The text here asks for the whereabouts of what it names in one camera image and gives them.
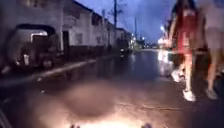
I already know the dark wet asphalt road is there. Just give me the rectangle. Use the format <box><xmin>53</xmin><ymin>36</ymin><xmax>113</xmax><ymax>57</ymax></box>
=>
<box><xmin>0</xmin><ymin>49</ymin><xmax>224</xmax><ymax>128</ymax></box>

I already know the thin pole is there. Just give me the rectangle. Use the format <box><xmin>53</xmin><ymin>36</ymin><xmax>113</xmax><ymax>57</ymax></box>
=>
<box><xmin>134</xmin><ymin>16</ymin><xmax>138</xmax><ymax>42</ymax></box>

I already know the row of pale buildings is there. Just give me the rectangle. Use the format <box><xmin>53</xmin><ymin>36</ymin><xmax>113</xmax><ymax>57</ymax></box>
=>
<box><xmin>0</xmin><ymin>0</ymin><xmax>133</xmax><ymax>64</ymax></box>

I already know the tall dark pole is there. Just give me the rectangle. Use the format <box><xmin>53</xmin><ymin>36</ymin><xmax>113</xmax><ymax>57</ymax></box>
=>
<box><xmin>113</xmin><ymin>0</ymin><xmax>118</xmax><ymax>29</ymax></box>

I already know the pale concrete kerb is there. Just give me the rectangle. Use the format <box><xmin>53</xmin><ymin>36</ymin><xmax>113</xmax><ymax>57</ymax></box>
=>
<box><xmin>0</xmin><ymin>54</ymin><xmax>114</xmax><ymax>89</ymax></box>

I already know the person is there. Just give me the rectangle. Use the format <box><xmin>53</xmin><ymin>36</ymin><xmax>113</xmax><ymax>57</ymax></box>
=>
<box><xmin>166</xmin><ymin>0</ymin><xmax>203</xmax><ymax>103</ymax></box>
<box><xmin>196</xmin><ymin>0</ymin><xmax>224</xmax><ymax>101</ymax></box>

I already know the dark covered vehicle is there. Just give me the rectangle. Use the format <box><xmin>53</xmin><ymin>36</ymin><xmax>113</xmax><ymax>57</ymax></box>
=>
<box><xmin>3</xmin><ymin>23</ymin><xmax>66</xmax><ymax>72</ymax></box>

